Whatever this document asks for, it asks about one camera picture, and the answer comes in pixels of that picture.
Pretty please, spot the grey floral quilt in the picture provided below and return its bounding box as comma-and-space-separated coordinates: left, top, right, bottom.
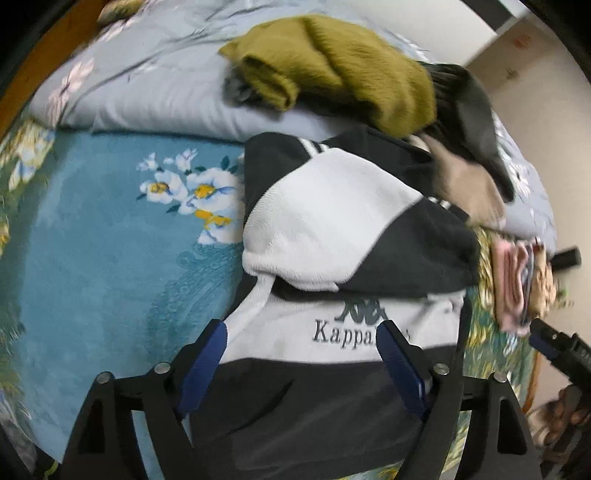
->
30, 1, 557, 252

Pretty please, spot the blue floral bed sheet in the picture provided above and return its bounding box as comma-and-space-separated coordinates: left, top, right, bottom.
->
1, 133, 540, 479

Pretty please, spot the dark grey garment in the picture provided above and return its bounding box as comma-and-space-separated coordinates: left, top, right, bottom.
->
422, 62, 515, 203

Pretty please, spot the pink folded clothes stack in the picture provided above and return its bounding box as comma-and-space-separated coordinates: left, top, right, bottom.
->
491, 237, 557, 337

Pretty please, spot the black and white Kappa hoodie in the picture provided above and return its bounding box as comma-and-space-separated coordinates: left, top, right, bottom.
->
190, 127, 480, 479

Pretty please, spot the olive green knit sweater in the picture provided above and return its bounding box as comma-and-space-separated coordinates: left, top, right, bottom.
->
219, 14, 437, 137

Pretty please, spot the beige garment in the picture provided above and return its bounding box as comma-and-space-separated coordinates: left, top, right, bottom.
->
410, 134, 506, 229

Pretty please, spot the orange wooden bed frame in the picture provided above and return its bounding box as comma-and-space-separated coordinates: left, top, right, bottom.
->
1, 0, 106, 134

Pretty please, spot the person's right hand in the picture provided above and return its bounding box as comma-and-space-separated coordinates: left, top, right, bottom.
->
535, 385, 590, 446

